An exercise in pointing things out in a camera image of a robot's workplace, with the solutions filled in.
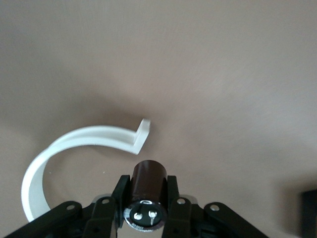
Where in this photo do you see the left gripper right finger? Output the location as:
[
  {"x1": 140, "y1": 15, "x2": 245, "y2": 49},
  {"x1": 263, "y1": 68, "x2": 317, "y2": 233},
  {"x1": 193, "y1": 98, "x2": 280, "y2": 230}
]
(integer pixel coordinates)
[{"x1": 160, "y1": 175, "x2": 270, "y2": 238}]

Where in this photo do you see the brown table cover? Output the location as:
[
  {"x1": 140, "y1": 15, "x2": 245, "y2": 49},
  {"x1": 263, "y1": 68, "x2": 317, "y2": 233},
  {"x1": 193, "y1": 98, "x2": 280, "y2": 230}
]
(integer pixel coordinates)
[{"x1": 0, "y1": 0, "x2": 317, "y2": 238}]

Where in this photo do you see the large white curved bracket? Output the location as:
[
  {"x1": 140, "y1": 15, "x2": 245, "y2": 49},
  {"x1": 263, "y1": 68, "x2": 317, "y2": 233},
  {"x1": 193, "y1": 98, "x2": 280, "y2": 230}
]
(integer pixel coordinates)
[{"x1": 21, "y1": 119, "x2": 151, "y2": 223}]

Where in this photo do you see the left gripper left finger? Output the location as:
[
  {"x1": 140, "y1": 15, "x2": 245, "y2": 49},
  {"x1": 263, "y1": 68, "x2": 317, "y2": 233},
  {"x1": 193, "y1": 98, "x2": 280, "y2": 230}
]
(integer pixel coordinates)
[{"x1": 3, "y1": 175, "x2": 131, "y2": 238}]

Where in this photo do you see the dark cylindrical capacitor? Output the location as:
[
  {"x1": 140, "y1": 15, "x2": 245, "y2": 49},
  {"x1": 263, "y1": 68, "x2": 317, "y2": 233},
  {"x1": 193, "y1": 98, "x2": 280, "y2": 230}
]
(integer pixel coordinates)
[{"x1": 123, "y1": 160, "x2": 168, "y2": 233}]

